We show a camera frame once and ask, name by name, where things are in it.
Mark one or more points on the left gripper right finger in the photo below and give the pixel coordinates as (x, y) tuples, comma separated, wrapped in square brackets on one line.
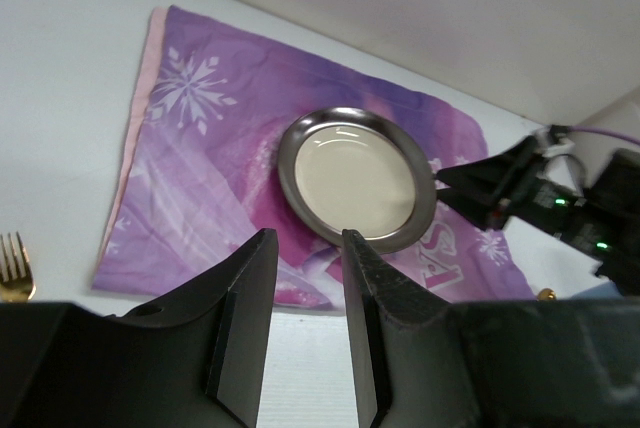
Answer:
[(419, 361)]

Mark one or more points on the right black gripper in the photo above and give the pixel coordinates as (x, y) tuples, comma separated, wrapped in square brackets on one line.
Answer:
[(517, 179)]

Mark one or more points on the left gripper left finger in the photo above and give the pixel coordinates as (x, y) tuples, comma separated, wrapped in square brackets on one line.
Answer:
[(193, 357)]

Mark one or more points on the round metal plate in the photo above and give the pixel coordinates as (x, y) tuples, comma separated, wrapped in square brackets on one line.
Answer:
[(345, 168)]

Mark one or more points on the purple pink printed cloth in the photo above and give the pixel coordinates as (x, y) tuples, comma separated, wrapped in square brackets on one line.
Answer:
[(199, 172)]

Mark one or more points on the gold fork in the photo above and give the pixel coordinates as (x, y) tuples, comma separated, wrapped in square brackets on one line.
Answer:
[(17, 282)]

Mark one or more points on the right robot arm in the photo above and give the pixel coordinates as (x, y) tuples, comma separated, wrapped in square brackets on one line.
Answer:
[(617, 189)]

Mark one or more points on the gold spoon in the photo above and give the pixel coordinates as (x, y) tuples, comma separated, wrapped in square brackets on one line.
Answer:
[(546, 294)]

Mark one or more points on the blue plastic cup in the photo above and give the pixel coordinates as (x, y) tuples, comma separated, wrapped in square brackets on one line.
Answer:
[(606, 290)]

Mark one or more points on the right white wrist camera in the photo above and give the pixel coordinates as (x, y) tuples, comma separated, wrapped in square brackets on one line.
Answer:
[(554, 143)]

